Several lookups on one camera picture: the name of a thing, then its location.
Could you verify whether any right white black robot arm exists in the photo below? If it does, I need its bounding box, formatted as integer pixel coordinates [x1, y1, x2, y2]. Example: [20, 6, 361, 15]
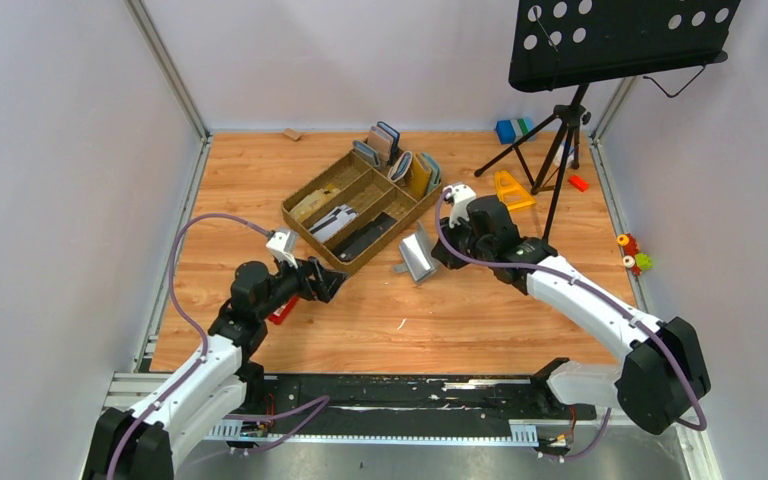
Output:
[432, 183, 711, 434]

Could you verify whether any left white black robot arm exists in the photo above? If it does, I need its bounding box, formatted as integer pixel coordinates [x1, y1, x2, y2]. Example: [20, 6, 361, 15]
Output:
[82, 257, 349, 479]

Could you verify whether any black white cards stack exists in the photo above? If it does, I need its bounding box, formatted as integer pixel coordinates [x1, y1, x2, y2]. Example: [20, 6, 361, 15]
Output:
[309, 204, 358, 243]

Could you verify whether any tan card in basket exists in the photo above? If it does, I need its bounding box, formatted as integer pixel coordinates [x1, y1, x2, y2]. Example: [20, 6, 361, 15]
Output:
[290, 184, 341, 222]

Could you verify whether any yellow card holder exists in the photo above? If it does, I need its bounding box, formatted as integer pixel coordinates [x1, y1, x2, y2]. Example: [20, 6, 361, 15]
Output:
[406, 152, 433, 200]

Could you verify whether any blue tan card holder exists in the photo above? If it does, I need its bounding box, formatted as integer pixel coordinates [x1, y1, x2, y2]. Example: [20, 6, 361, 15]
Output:
[366, 121, 401, 165]

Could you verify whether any yellow triangular toy block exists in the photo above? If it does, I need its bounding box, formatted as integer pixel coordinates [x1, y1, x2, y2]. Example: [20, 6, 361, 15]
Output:
[493, 170, 536, 212]

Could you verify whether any woven divided basket tray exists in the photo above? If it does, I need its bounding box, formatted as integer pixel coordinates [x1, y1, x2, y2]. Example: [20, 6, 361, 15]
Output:
[280, 151, 442, 274]

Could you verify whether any small red toy brick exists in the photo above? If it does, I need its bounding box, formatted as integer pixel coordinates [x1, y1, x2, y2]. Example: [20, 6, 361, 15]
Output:
[568, 175, 590, 192]

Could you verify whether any blue green toy block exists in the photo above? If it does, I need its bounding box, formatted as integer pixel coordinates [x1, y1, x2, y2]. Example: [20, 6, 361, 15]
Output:
[494, 117, 535, 145]

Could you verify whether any small cardboard scrap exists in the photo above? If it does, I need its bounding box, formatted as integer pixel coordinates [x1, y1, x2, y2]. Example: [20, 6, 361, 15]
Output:
[283, 128, 303, 142]

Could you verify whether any red green toy figure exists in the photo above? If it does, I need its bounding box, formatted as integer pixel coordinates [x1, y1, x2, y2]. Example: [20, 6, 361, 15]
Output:
[616, 233, 653, 276]

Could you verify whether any black music stand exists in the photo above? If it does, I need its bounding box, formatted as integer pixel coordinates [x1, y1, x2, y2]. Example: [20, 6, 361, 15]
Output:
[501, 0, 739, 240]

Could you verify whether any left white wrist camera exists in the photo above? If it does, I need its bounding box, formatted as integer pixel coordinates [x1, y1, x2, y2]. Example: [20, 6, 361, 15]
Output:
[266, 228, 299, 268]

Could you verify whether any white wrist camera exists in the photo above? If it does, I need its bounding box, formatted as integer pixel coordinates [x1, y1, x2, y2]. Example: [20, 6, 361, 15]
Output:
[446, 182, 477, 229]
[266, 228, 299, 268]

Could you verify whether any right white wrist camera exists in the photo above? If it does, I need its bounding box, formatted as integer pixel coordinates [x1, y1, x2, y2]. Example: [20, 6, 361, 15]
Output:
[446, 182, 477, 229]

